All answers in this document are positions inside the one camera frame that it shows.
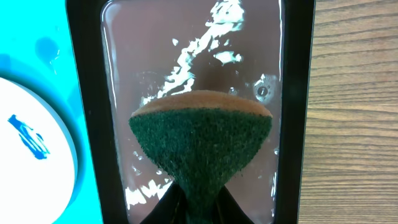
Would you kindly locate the teal plastic tray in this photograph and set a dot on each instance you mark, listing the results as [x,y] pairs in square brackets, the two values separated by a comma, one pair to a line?
[37,52]

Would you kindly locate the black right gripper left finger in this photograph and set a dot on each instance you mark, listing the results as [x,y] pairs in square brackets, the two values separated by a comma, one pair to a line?
[171,209]

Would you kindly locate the white pink plate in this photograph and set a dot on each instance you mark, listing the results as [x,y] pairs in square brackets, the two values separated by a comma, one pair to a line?
[38,158]

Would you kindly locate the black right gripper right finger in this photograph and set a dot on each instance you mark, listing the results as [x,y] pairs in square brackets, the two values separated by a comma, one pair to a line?
[227,210]

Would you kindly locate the black water tray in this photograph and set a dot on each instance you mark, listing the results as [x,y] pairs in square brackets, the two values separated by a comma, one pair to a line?
[297,31]

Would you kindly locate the green orange sponge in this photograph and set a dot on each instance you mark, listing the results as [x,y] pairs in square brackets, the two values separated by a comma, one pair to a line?
[201,139]

